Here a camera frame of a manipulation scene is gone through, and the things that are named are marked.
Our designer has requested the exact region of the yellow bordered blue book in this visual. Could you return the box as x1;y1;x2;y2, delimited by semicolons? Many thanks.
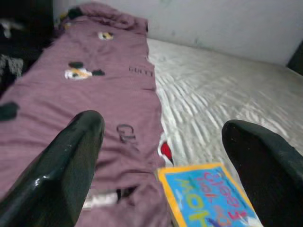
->
156;162;265;227

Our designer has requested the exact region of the white quilted mattress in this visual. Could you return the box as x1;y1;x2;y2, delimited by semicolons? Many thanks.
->
144;37;303;190

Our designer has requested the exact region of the purple cartoon print blanket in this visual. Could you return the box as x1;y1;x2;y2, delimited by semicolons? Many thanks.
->
0;2;175;227

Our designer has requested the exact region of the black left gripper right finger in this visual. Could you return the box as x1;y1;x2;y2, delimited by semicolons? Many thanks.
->
221;119;303;227

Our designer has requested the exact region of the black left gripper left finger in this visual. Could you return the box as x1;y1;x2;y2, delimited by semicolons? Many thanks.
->
0;110;106;227

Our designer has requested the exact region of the black printed bag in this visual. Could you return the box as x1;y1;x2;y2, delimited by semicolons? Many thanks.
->
0;0;56;95

